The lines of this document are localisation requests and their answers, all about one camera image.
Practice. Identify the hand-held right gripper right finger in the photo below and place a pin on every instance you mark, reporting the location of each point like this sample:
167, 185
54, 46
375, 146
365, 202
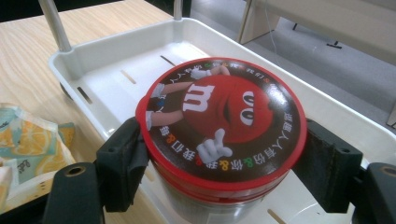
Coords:
330, 168

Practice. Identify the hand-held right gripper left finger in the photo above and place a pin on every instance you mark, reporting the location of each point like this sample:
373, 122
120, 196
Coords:
120, 165

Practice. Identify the white two-tier cart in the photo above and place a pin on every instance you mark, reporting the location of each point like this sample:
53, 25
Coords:
130, 62

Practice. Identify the red-lidded candy jar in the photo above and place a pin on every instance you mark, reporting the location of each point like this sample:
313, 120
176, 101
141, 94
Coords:
224, 124

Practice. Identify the orange-slice print fabric bag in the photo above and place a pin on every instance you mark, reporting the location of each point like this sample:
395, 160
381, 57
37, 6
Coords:
34, 140

